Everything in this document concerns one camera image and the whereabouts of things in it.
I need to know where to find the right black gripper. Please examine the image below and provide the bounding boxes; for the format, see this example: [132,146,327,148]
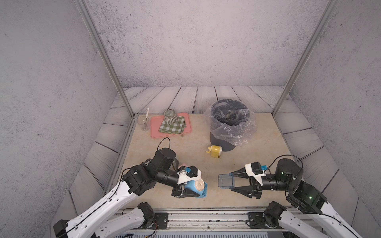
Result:
[230,166,292,200]

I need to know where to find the blue pencil sharpener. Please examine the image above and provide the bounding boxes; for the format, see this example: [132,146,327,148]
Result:
[185,178,207,198]

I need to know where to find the blue sharpener shavings tray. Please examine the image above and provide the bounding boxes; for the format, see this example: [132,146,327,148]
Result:
[218,174,235,189]

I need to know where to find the green white pencil sharpener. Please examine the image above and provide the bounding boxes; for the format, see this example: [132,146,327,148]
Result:
[172,158,179,171]

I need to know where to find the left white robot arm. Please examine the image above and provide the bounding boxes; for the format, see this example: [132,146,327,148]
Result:
[53,147,207,238]

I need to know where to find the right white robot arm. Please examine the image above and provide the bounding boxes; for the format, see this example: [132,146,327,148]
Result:
[229,154,360,238]

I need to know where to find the pink plastic tray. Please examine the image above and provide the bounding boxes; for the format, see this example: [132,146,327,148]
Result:
[150,113,192,139]

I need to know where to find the clear plastic bin liner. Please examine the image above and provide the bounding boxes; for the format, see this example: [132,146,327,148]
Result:
[203,105,257,147]

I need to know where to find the dark grey trash bin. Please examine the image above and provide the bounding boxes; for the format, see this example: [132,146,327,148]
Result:
[210,99,250,152]

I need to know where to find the green checkered cloth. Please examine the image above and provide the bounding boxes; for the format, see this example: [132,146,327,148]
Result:
[158,116,186,134]

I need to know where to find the ribbed grey cup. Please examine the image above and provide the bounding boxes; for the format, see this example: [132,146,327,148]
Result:
[164,109,178,125]

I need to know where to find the clear glass with stick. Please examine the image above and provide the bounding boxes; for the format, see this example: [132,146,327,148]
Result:
[138,108,150,131]

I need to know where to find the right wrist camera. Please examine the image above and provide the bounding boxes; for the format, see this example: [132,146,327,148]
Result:
[245,162,268,186]

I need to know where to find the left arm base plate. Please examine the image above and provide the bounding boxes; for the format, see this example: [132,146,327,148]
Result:
[130,212,169,230]

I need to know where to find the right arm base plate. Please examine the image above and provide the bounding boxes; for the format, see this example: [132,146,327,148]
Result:
[246,212,269,229]

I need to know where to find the aluminium mounting rail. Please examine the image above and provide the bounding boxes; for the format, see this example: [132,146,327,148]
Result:
[119,207,295,238]

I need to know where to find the right metal frame post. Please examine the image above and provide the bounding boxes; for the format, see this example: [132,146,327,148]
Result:
[271,0,339,118]

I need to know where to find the metal frame post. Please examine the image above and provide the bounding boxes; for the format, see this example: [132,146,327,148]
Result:
[271,0,339,118]
[74,0,135,118]

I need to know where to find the left metal frame post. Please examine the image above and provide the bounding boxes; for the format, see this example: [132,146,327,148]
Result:
[74,0,135,118]

